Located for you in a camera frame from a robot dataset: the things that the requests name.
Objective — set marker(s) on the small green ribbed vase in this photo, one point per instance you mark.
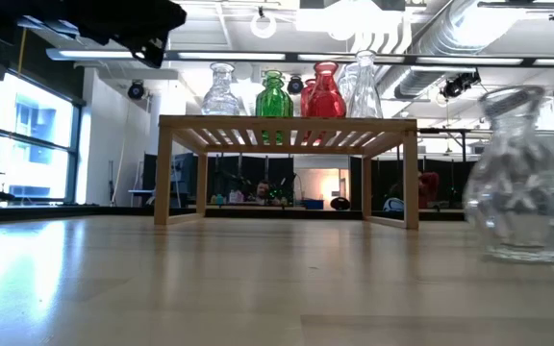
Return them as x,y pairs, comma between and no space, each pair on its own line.
274,103

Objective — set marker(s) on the red cylindrical glass vase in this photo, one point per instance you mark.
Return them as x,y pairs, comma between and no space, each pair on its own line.
304,101

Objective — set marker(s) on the red round glass vase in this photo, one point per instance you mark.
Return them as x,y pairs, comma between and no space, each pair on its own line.
326,98

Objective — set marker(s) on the clear conical glass vase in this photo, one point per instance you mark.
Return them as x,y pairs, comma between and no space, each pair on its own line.
366,93

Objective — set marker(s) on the wooden slatted shelf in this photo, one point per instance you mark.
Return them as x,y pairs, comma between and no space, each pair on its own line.
282,122

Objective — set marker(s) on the long ceiling light bar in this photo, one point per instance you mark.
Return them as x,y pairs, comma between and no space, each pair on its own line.
234,56

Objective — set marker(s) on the black track spotlight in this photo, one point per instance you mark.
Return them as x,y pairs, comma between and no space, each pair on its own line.
460,84

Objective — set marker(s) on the large window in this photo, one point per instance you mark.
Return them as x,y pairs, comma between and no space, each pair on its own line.
32,110

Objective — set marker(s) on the person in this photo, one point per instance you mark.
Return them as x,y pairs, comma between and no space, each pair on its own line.
428,187
262,190

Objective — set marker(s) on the black partition screen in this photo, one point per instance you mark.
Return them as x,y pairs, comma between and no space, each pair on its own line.
386,175

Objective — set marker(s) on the white blue round object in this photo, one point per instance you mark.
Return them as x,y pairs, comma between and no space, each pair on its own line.
392,205

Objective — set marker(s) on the blue box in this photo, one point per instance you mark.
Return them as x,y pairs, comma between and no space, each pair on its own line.
313,204

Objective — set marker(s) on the black oval speaker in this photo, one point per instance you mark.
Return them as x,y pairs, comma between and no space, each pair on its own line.
339,203

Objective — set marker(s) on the black ceiling camera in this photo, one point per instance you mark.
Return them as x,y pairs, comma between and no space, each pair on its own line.
295,85
136,90

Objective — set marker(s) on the silver air duct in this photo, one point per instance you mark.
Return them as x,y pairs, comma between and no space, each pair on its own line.
469,24

